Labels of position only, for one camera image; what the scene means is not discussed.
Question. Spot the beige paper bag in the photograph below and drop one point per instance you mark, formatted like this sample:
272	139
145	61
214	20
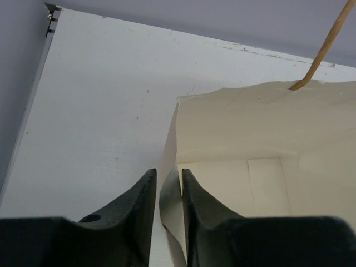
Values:
276	140

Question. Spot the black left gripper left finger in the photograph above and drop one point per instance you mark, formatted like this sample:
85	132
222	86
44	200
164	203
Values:
118	234

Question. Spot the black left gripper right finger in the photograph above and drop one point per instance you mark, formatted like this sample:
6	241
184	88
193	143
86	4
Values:
218	236

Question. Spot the aluminium table frame rail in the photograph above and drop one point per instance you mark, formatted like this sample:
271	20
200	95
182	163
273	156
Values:
24	44

